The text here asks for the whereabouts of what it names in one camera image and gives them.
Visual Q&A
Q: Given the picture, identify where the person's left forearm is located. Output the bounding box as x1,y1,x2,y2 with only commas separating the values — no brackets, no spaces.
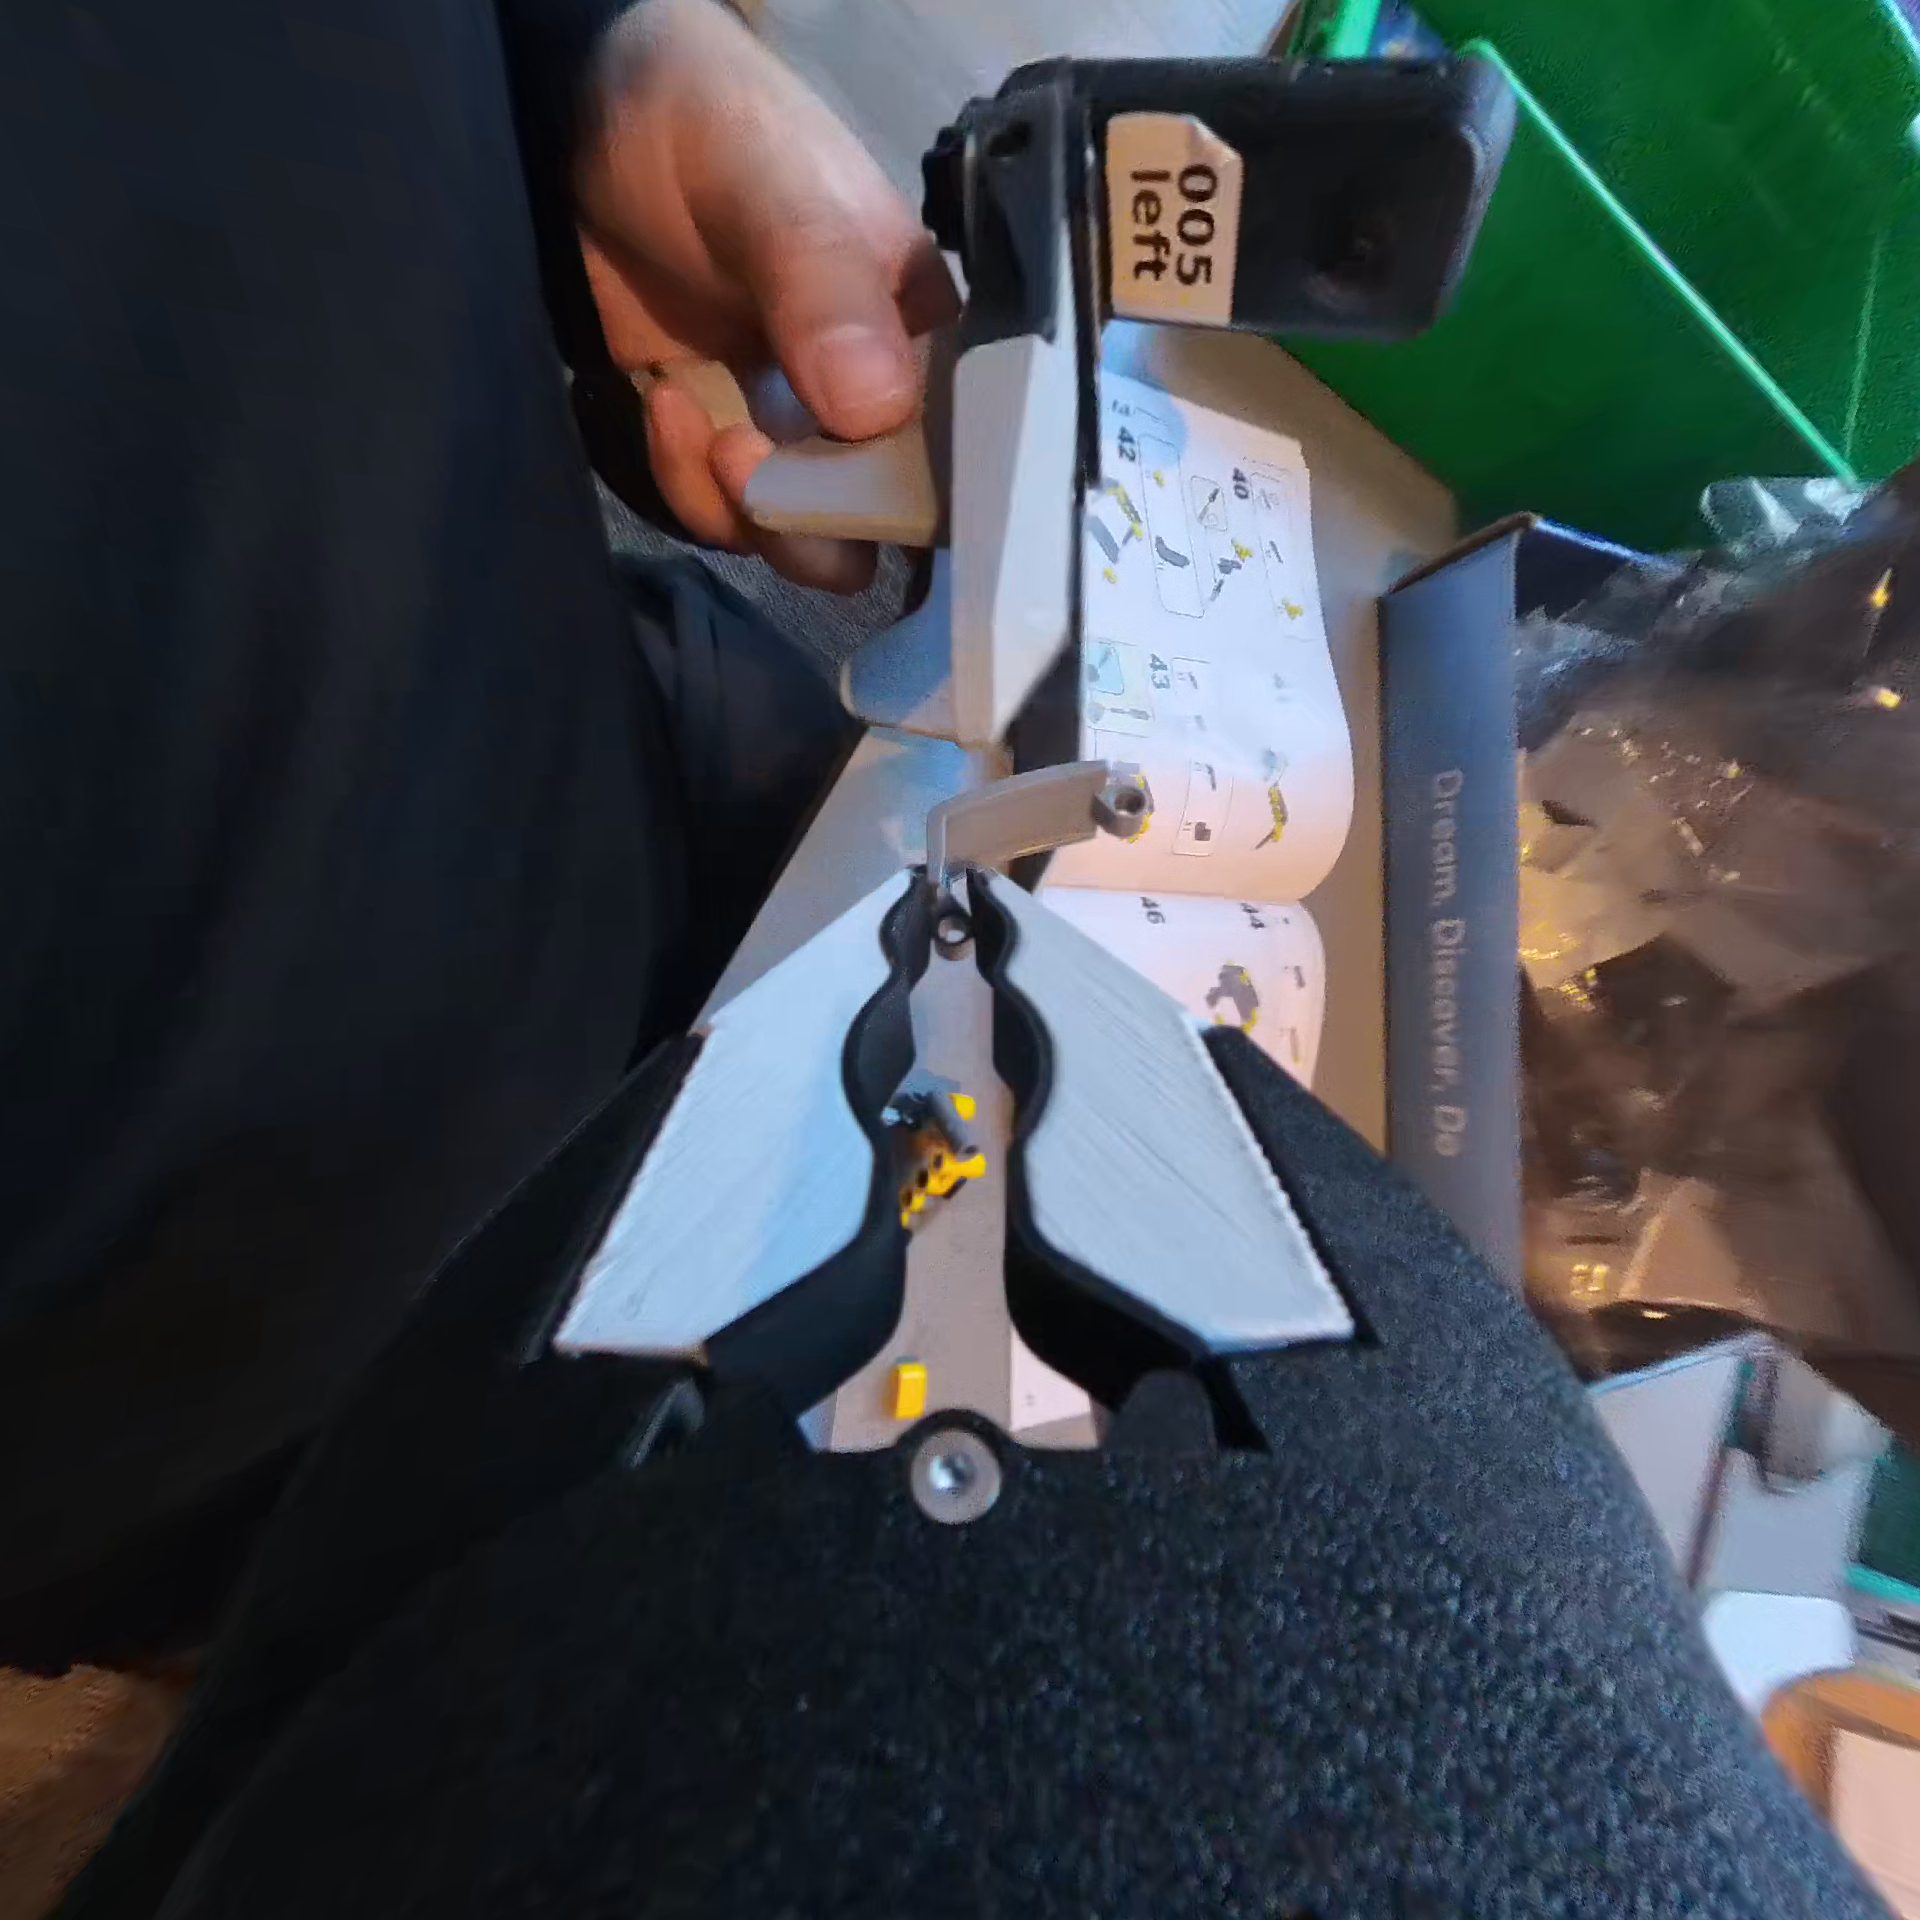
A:
497,0,648,511

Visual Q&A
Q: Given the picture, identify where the green storage bin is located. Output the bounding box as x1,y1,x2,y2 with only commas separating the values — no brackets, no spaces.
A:
1282,0,1920,549

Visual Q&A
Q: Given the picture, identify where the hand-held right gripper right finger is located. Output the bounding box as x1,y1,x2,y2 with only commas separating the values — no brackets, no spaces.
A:
967,870,1360,1359

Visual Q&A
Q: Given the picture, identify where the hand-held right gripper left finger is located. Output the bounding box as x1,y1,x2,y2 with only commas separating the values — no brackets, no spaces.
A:
552,866,940,1368

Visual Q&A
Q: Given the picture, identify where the crumpled plastic bag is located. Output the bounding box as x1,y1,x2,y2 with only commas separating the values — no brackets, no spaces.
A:
1512,463,1920,1352

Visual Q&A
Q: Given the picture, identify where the yellow beaded axle assembly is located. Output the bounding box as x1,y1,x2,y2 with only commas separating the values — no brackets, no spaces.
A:
883,1072,993,1230

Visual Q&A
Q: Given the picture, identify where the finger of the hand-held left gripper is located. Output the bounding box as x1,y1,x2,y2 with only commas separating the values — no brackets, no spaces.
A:
836,575,993,747
948,334,1087,747

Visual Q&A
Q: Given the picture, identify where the grey curved brick panel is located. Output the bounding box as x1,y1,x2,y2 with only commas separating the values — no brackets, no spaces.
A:
924,756,1149,962

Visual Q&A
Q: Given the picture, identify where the dark cardboard box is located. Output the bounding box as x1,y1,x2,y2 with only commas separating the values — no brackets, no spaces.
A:
1376,509,1920,1382

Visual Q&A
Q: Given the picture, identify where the instruction booklet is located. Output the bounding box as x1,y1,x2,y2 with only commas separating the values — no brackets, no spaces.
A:
1008,323,1360,1432

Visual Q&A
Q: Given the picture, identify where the person's grey trouser leg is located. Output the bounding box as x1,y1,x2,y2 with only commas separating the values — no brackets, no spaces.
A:
600,546,864,1021

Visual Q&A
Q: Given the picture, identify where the person's left hand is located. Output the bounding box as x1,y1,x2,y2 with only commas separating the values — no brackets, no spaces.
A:
573,0,965,596

